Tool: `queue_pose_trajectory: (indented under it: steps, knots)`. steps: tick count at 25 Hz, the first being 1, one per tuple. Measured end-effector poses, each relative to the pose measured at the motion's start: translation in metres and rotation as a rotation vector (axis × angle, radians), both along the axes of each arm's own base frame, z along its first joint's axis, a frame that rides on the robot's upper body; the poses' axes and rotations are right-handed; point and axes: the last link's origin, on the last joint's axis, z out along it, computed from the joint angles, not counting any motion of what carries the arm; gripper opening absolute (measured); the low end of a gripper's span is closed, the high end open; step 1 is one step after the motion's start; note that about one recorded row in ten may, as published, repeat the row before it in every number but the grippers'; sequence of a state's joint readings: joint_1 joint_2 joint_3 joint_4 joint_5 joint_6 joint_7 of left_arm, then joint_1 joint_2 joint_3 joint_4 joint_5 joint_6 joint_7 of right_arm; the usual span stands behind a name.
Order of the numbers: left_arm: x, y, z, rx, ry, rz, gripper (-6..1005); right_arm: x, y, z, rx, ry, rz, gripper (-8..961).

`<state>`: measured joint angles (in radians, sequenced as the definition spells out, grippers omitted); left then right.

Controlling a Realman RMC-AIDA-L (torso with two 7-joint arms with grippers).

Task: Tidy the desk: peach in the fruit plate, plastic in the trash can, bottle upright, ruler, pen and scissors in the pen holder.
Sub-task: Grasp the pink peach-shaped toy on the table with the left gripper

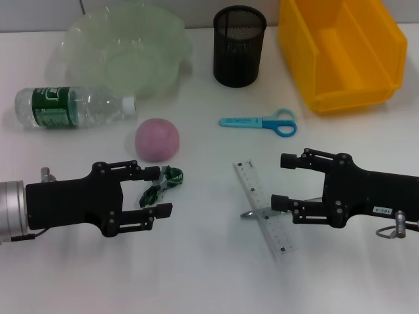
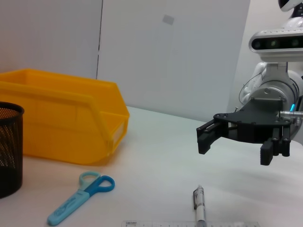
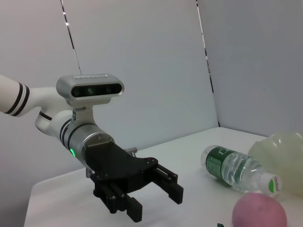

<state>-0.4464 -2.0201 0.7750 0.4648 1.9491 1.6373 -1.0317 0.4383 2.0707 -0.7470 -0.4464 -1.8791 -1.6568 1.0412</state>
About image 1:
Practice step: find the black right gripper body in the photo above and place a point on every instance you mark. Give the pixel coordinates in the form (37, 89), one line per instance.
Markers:
(366, 193)

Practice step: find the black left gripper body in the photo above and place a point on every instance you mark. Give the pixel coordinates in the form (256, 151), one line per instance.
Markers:
(72, 202)

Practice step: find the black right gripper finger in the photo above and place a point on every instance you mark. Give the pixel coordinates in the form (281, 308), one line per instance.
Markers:
(294, 209)
(304, 161)

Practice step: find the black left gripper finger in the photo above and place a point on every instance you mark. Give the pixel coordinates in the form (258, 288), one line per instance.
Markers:
(137, 172)
(147, 214)

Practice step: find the green plastic wrapper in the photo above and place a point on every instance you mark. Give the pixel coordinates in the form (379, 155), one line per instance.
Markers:
(173, 175)

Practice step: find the pink peach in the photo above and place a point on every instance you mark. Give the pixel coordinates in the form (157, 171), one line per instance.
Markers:
(157, 140)

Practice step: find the clear green-label water bottle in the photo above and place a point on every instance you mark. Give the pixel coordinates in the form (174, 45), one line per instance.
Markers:
(75, 106)

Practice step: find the clear plastic ruler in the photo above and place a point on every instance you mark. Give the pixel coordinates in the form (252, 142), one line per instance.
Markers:
(258, 196)

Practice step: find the silver white ballpoint pen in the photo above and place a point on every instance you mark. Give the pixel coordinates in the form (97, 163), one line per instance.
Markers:
(247, 215)

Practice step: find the blue capped scissors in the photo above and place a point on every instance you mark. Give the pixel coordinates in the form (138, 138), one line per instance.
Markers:
(242, 122)

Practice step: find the translucent green fruit plate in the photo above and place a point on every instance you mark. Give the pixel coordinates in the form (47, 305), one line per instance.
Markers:
(131, 49)

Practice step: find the black mesh pen cup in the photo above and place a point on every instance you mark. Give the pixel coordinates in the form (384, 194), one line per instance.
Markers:
(239, 49)

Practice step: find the yellow plastic bin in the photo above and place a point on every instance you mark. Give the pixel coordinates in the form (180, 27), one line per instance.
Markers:
(343, 59)

